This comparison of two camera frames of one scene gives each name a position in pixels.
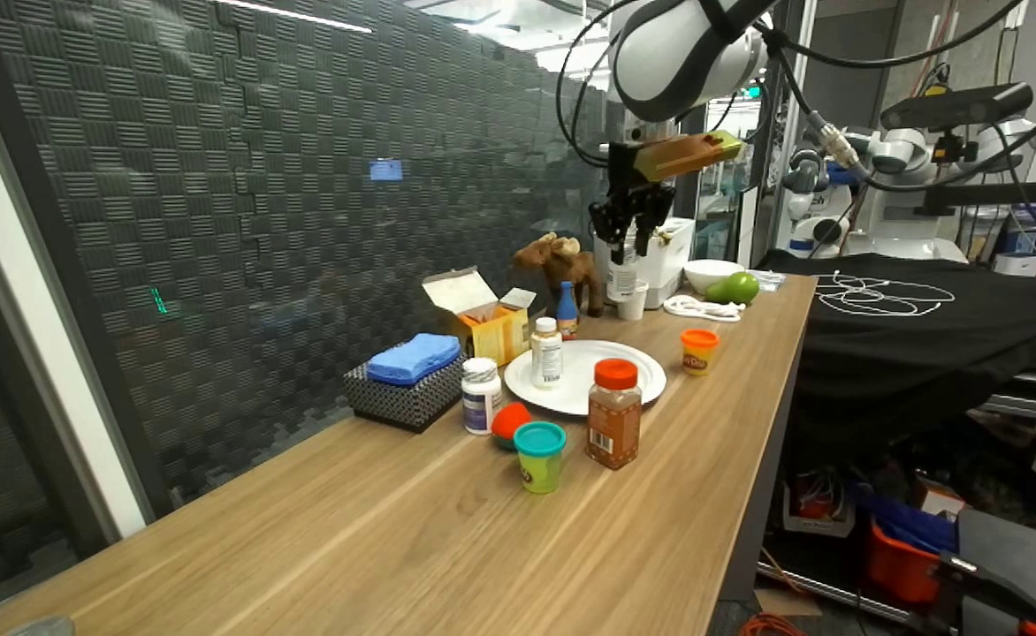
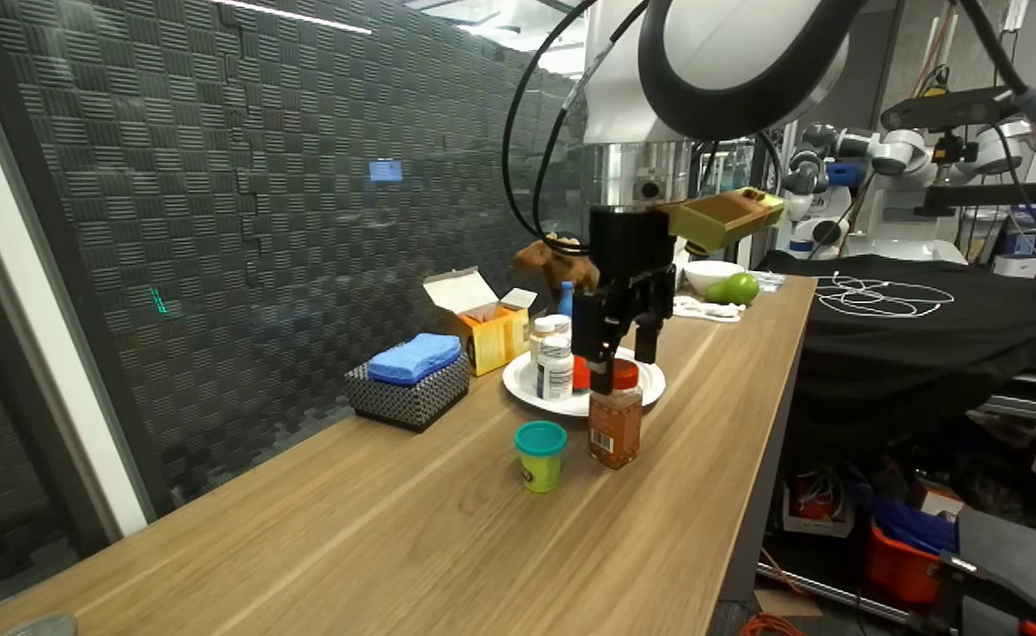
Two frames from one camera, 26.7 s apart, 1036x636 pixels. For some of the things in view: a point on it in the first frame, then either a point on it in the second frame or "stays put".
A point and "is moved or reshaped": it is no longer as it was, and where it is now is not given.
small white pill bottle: x=478 y=385 → x=552 y=368
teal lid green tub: x=539 y=453 stays put
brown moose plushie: x=557 y=260 stays put
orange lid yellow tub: x=698 y=347 → x=623 y=373
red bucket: x=903 y=574 stays put
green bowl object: x=732 y=287 stays put
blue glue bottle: x=568 y=301 stays put
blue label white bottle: x=628 y=287 is moved or reshaped
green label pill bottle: x=544 y=349 stays put
